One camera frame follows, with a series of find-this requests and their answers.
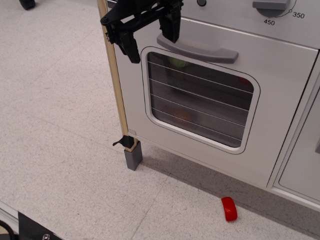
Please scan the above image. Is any black caster wheel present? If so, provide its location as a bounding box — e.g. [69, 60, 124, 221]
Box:
[19, 0, 36, 11]

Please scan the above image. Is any black cable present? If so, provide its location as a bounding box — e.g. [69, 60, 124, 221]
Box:
[0, 219, 16, 240]

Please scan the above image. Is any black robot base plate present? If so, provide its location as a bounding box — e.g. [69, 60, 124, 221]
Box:
[18, 212, 63, 240]

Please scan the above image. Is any green toy cabbage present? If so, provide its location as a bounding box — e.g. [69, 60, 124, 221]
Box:
[168, 57, 191, 69]

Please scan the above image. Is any orange toy chicken drumstick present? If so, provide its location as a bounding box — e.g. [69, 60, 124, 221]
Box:
[173, 109, 194, 122]

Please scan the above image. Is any white right cabinet door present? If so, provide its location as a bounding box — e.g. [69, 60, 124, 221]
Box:
[273, 79, 320, 204]

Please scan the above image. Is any red plastic toy piece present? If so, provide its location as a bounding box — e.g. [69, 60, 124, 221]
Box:
[221, 197, 238, 222]

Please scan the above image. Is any red toy strawberry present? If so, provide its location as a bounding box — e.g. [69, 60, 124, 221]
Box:
[237, 76, 252, 86]

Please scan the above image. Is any white toy oven door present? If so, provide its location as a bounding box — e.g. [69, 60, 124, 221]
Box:
[115, 19, 319, 187]

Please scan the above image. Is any light wooden corner post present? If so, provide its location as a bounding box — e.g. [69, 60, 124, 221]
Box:
[96, 0, 140, 153]

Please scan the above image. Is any black tape strip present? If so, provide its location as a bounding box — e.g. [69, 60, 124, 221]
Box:
[112, 135, 135, 149]

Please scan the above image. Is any white toy kitchen cabinet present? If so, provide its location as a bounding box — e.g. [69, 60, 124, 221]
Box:
[106, 0, 320, 210]

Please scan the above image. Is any grey temperature dial knob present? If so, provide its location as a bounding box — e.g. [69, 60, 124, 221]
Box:
[252, 0, 291, 18]

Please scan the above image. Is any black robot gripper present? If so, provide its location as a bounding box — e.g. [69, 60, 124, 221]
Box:
[100, 0, 184, 64]

